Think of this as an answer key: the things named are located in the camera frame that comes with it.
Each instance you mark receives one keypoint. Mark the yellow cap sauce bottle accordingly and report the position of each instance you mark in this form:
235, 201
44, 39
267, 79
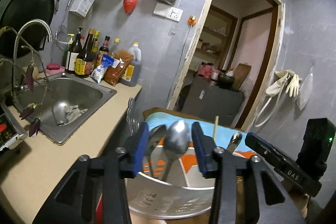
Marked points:
95, 48

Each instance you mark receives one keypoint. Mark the green bottle yellow cap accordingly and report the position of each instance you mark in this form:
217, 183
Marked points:
67, 56

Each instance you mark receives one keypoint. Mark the blue white packet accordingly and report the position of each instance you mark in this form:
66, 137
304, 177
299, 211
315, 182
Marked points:
102, 69

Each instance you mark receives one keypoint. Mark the oil jug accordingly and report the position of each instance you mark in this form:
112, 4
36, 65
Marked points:
132, 66

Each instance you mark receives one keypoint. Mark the dried flower branch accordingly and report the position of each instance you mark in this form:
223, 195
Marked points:
30, 77

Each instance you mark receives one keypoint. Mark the black bowl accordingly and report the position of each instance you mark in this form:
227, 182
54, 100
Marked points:
226, 80

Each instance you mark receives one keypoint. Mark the clear glass bottle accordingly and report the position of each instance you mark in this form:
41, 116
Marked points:
114, 48

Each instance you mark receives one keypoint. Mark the large dark sauce bottle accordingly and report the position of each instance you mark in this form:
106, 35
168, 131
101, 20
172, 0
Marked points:
84, 61

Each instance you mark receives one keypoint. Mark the wooden cutting board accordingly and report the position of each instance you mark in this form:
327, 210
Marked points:
241, 75

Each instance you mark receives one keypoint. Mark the grey cabinet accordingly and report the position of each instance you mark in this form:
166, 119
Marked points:
212, 100

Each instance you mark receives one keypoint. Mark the red plastic bag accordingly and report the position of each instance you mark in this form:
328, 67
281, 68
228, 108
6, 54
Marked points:
131, 1

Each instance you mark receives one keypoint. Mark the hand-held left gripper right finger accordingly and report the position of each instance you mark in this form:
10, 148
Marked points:
200, 153

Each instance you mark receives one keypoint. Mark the black frying pan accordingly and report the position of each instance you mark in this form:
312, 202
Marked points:
23, 19

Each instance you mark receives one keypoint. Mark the pink soap dish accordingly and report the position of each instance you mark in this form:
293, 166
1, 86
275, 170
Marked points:
55, 69

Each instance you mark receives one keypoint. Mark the white wall chopstick holder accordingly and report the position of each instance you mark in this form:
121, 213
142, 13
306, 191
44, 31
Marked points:
82, 2

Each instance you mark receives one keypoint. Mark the white rubber gloves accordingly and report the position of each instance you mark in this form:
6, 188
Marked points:
275, 85
294, 83

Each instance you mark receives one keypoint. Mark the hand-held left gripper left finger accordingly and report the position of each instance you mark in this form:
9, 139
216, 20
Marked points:
139, 150

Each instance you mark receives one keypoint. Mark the wooden shelf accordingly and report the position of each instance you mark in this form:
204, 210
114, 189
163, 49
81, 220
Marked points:
215, 35

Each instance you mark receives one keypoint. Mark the orange wall plug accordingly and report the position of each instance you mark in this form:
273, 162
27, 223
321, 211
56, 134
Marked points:
192, 21

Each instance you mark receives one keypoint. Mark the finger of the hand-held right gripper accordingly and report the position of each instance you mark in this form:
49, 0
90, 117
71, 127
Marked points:
262, 148

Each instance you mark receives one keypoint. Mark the metal cup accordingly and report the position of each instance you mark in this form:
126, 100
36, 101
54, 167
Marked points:
60, 112

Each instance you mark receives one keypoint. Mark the grey dishcloth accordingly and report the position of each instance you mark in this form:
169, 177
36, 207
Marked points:
76, 113

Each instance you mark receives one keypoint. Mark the wooden chopstick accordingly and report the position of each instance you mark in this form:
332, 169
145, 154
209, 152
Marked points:
216, 127

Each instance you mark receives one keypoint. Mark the metal faucet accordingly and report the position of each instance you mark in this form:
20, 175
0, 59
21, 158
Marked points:
34, 23

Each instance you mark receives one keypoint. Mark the door frame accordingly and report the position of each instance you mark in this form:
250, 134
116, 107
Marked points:
210, 3

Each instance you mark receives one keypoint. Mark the steel sink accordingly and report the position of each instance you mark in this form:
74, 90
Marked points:
78, 92

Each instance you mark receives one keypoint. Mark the red label dark bottle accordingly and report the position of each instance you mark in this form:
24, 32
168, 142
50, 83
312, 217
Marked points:
104, 49

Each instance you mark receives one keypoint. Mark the white wall switch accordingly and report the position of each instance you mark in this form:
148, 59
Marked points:
168, 12

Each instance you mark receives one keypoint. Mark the red cloth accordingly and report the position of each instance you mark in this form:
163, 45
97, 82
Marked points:
205, 70

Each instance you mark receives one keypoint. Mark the person's right hand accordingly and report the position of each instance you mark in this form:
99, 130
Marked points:
299, 201

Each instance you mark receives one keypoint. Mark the dark pump bottle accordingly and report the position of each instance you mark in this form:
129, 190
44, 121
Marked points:
74, 53

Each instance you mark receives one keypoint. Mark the orange brown packet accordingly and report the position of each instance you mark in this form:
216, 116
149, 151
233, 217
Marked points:
118, 69

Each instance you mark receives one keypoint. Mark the white plastic utensil holder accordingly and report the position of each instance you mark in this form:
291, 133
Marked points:
170, 200

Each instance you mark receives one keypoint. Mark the metal strainer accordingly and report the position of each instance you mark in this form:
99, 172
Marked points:
63, 37

